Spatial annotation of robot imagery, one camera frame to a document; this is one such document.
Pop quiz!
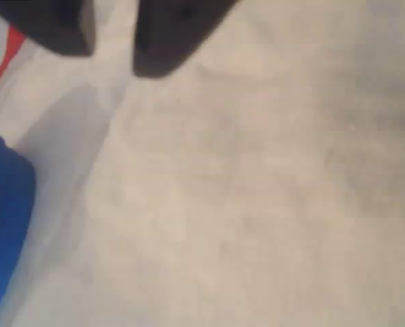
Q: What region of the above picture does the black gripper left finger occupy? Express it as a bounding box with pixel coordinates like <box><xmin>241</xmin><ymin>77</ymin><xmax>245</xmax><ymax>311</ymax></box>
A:
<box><xmin>0</xmin><ymin>0</ymin><xmax>96</xmax><ymax>58</ymax></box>

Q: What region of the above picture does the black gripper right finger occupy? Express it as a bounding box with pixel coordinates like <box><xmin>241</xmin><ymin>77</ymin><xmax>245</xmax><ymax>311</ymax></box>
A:
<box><xmin>132</xmin><ymin>0</ymin><xmax>241</xmax><ymax>80</ymax></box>

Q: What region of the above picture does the blue round bowl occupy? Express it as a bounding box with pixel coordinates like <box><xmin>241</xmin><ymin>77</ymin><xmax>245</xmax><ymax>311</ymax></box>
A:
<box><xmin>0</xmin><ymin>128</ymin><xmax>37</xmax><ymax>327</ymax></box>

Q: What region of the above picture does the red flat object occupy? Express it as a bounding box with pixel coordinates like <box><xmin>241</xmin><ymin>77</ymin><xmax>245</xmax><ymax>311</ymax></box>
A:
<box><xmin>0</xmin><ymin>6</ymin><xmax>27</xmax><ymax>100</ymax></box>

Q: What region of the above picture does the white cloth with stripes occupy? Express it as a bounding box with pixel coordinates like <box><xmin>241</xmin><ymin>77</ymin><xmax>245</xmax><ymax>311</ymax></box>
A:
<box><xmin>0</xmin><ymin>0</ymin><xmax>405</xmax><ymax>327</ymax></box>

